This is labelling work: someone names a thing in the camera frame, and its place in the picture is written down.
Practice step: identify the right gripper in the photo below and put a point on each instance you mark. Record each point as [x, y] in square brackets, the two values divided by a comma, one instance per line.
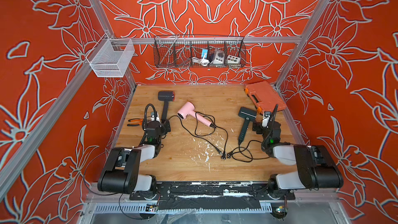
[259, 126]

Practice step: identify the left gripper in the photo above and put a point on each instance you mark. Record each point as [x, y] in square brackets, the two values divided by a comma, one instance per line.
[164, 128]

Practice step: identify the dark green hair dryer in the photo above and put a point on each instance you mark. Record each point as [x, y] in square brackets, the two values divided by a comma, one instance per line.
[248, 115]

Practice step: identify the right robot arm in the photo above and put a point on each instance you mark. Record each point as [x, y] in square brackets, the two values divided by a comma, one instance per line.
[315, 167]

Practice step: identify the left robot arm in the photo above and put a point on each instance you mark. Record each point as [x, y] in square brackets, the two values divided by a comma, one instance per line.
[121, 172]

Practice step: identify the black hair dryer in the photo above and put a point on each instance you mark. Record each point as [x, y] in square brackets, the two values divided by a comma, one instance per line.
[165, 97]

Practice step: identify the pink hair dryer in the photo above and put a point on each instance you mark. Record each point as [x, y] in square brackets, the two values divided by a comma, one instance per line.
[188, 109]

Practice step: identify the orange tool case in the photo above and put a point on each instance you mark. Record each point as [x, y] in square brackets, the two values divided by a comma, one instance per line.
[264, 97]

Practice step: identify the clear plastic bin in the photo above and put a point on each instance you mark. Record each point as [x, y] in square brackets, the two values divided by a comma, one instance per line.
[105, 61]

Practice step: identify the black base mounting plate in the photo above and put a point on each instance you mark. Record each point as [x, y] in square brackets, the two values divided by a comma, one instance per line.
[215, 196]

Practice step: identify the white socket cube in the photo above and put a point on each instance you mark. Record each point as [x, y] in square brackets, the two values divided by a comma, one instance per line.
[233, 60]

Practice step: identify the white power adapter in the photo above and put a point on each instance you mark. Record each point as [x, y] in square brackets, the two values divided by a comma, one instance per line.
[218, 57]

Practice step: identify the blue small box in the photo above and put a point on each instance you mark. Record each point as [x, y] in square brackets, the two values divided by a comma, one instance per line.
[204, 54]

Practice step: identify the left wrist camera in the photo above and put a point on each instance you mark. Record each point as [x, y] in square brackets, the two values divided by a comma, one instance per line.
[154, 117]

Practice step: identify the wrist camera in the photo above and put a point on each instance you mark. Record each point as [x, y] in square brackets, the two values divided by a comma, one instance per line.
[265, 119]
[154, 117]

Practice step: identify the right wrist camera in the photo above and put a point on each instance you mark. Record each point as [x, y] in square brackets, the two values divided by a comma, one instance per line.
[265, 119]

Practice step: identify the orange handled pliers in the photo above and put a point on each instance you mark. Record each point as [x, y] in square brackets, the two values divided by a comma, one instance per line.
[134, 122]

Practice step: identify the black wire wall basket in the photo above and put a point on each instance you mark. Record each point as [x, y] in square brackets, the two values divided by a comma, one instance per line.
[184, 51]

